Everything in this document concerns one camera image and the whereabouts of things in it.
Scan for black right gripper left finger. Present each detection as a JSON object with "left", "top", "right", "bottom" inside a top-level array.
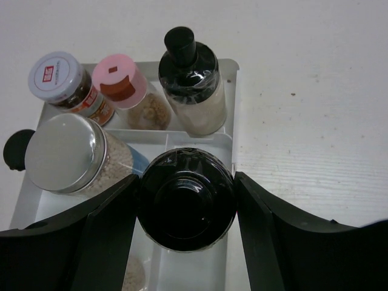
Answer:
[{"left": 1, "top": 175, "right": 139, "bottom": 290}]

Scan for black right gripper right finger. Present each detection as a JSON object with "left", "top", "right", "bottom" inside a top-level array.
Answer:
[{"left": 235, "top": 172, "right": 387, "bottom": 290}]

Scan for blue label bottle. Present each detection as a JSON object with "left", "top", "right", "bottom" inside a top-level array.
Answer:
[{"left": 24, "top": 113, "right": 150, "bottom": 198}]

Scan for grinder jar black top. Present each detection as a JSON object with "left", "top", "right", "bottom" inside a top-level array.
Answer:
[{"left": 138, "top": 147, "right": 238, "bottom": 252}]

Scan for dark spice bottle black cap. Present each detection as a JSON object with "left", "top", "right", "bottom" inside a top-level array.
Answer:
[{"left": 3, "top": 129, "right": 35, "bottom": 172}]

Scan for pink cap spice jar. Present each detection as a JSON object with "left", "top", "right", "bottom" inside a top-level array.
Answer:
[{"left": 92, "top": 53, "right": 171, "bottom": 130}]

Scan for orange label silver cap jar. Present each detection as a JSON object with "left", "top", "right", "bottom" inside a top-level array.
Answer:
[{"left": 28, "top": 52, "right": 115, "bottom": 125}]

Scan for grinder jar white contents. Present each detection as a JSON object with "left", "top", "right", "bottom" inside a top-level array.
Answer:
[{"left": 158, "top": 26, "right": 227, "bottom": 136}]

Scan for white divided organizer tray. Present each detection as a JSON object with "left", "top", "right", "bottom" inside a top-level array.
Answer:
[{"left": 10, "top": 59, "right": 239, "bottom": 290}]

